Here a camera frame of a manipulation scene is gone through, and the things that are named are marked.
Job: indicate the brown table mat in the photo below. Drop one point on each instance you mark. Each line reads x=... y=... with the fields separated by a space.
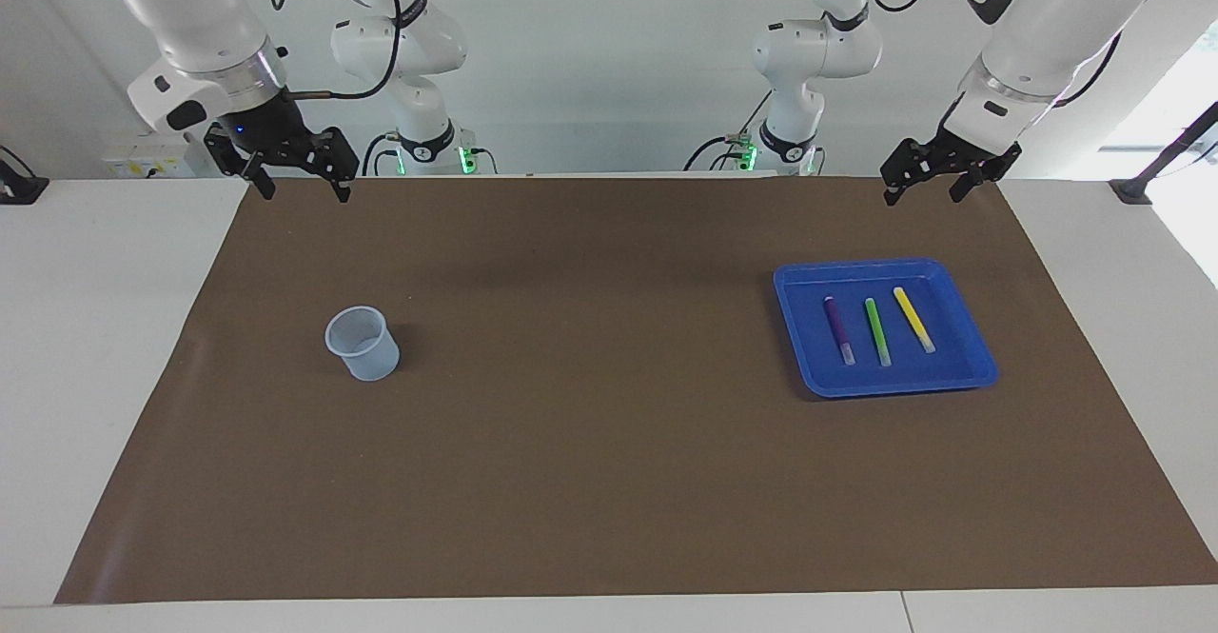
x=609 y=443

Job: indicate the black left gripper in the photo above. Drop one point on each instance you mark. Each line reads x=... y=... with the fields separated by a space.
x=971 y=152

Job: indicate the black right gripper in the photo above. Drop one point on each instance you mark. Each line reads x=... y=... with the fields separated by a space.
x=262 y=128

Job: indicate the yellow pen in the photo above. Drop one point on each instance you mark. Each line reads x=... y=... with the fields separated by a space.
x=913 y=319

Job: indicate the green pen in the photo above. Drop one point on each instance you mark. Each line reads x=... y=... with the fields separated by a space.
x=876 y=328

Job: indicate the black stand with pole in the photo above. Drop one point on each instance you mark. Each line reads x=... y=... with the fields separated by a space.
x=1132 y=190

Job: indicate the black table clamp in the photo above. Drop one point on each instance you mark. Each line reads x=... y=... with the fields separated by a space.
x=24 y=190

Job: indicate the purple pen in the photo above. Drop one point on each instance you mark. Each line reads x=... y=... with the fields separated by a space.
x=838 y=328

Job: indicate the translucent plastic cup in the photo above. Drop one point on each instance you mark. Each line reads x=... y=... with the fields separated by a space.
x=366 y=357

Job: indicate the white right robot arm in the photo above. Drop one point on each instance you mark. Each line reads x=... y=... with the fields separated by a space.
x=190 y=5

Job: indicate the white wall socket box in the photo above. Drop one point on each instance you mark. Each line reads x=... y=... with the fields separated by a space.
x=143 y=162

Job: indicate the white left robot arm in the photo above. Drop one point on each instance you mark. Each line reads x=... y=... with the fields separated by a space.
x=1037 y=24

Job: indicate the blue plastic tray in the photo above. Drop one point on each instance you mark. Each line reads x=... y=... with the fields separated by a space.
x=942 y=366

